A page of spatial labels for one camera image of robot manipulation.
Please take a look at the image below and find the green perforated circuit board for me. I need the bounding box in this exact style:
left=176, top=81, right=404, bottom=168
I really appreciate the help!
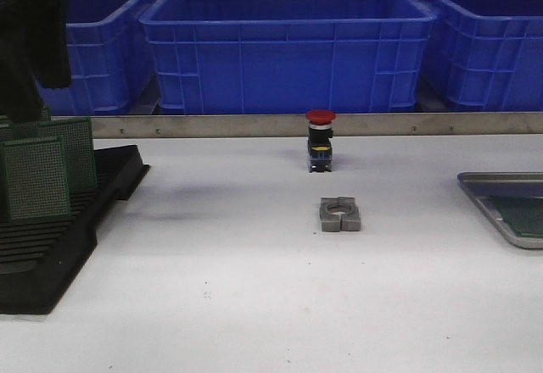
left=1, top=136, right=70, bottom=222
left=0, top=124, right=25, bottom=142
left=483, top=196, right=542, bottom=240
left=37, top=117, right=97, bottom=192

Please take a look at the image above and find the metal tray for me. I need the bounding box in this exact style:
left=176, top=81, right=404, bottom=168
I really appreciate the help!
left=457, top=172, right=542, bottom=249

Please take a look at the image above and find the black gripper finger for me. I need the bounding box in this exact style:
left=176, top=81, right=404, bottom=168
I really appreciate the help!
left=1, top=0, right=45, bottom=122
left=37, top=0, right=71, bottom=88

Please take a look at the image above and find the blue plastic crate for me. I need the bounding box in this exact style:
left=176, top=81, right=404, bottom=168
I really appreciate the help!
left=38, top=0, right=154, bottom=116
left=420, top=0, right=542, bottom=112
left=140, top=0, right=435, bottom=114

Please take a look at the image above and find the black slotted board rack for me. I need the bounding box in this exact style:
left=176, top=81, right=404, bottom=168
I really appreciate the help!
left=1, top=145, right=149, bottom=315

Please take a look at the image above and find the red emergency stop button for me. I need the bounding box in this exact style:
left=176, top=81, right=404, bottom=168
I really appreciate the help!
left=305, top=109, right=336, bottom=173

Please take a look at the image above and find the grey split clamp block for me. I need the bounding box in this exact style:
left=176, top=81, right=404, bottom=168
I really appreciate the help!
left=319, top=197, right=362, bottom=232

